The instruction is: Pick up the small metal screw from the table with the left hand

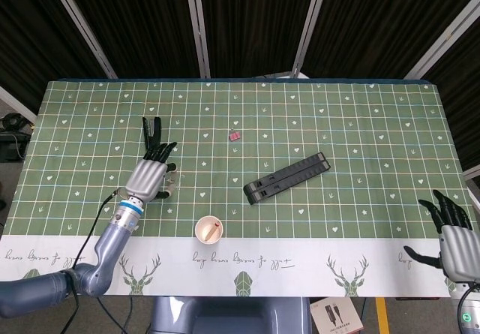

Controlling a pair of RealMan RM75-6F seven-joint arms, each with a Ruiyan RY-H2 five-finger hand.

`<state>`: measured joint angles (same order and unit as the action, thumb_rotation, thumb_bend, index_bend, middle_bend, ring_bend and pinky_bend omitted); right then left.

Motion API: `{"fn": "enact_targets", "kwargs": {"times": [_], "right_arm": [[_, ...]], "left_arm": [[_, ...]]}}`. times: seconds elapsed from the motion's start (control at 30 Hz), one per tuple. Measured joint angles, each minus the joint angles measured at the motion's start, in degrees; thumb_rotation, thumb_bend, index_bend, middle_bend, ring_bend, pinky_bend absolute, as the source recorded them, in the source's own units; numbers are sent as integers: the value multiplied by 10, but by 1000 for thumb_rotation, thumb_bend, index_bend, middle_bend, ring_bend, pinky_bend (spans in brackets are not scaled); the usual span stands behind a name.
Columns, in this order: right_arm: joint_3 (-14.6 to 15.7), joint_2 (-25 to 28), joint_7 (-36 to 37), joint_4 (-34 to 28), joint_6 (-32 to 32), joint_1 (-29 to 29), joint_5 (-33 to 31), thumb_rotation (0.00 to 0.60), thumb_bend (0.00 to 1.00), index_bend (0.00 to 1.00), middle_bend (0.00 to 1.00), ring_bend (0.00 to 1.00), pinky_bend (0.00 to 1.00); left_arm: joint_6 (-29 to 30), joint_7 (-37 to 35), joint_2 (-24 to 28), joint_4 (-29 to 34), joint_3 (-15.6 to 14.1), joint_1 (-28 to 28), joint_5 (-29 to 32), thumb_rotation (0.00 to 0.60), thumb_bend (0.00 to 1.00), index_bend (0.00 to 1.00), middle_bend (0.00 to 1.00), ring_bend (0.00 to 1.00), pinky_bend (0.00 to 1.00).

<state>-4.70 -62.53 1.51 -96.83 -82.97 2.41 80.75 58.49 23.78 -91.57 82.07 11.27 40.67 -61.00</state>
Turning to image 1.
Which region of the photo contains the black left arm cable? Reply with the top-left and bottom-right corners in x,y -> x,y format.
68,188 -> 128,334

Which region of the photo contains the white cable product box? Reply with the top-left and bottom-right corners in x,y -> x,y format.
310,297 -> 364,333

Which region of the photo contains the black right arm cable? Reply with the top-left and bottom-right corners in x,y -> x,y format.
456,285 -> 480,334

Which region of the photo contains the green grid deer tablecloth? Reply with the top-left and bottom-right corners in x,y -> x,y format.
0,80 -> 480,298

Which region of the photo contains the white base behind table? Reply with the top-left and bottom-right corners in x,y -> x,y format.
268,71 -> 309,80

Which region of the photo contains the black round device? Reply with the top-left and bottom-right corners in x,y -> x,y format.
1,112 -> 29,131

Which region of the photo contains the white paper cup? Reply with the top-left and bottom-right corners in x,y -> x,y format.
194,215 -> 224,245

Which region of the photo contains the black fabric divider panel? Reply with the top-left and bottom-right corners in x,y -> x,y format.
59,0 -> 203,80
303,0 -> 480,80
423,29 -> 480,170
198,0 -> 320,78
0,0 -> 110,104

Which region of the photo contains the pink capped tube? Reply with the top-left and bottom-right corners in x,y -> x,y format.
205,220 -> 221,242

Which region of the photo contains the dark floor cable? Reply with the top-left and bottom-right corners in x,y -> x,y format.
127,295 -> 136,334

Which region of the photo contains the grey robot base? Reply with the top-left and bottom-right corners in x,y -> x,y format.
148,295 -> 313,334

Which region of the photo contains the black equipment box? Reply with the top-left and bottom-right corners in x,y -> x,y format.
0,131 -> 33,163

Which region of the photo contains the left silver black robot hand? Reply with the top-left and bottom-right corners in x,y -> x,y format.
125,141 -> 179,203

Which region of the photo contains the blue floor cable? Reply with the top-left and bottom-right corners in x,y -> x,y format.
95,295 -> 116,334

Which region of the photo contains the black stapler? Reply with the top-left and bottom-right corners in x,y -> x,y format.
141,116 -> 163,152

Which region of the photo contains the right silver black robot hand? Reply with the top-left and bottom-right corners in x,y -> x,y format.
403,189 -> 480,284

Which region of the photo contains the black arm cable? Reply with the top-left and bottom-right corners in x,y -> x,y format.
68,188 -> 128,334
456,285 -> 480,334

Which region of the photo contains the black folding laptop stand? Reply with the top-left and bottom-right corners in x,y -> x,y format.
242,152 -> 332,206

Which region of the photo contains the yellow floor tape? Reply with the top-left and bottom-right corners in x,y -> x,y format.
376,296 -> 388,334

